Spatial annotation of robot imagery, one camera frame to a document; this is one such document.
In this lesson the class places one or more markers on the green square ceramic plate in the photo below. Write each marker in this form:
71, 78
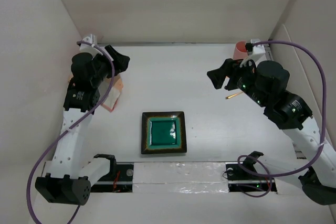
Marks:
163, 133

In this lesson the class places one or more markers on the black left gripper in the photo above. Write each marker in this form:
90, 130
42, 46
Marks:
120, 61

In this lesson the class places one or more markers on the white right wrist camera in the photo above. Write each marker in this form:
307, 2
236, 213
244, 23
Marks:
255, 51

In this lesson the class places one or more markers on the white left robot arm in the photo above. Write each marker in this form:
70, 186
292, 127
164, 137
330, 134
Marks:
68, 180

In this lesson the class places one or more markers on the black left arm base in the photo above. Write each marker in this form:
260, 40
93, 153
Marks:
121, 181

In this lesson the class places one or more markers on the checkered orange blue cloth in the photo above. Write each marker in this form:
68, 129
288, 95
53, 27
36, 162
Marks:
113, 93

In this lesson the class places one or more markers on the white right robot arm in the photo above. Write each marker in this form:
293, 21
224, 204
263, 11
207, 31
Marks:
266, 84

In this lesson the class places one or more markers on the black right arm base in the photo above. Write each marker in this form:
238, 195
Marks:
240, 181

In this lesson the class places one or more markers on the gold fork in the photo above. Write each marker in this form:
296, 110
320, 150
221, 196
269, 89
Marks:
233, 95

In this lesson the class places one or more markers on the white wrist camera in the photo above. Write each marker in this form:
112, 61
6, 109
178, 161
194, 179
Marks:
255, 51
87, 46

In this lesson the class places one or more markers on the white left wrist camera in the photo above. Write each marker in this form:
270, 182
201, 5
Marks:
87, 46

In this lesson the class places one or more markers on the pink plastic cup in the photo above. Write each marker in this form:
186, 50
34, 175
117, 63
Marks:
240, 51

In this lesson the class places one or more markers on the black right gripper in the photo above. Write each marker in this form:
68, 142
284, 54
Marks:
218, 75

